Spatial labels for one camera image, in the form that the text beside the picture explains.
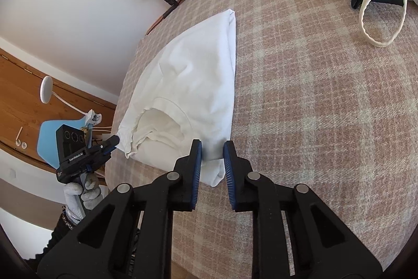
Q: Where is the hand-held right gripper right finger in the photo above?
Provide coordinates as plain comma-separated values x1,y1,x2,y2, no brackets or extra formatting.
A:
223,141,382,279

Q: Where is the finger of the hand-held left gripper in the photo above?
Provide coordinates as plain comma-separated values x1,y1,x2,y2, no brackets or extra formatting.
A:
98,134,120,155

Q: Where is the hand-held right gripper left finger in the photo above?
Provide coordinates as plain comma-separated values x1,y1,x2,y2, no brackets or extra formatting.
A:
37,139,203,279

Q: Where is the white t-shirt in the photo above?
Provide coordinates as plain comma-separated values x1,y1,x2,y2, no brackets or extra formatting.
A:
116,8,237,187

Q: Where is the person's left forearm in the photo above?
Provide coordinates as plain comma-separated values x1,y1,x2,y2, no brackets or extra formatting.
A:
34,214,82,261

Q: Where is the person's left hand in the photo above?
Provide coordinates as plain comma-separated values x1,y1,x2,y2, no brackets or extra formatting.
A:
63,171,100,225

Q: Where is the light blue chair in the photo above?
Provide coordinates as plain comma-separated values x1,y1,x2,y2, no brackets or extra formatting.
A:
37,118,89,168

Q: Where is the white desk lamp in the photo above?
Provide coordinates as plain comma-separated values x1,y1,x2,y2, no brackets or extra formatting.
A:
40,76,95,123

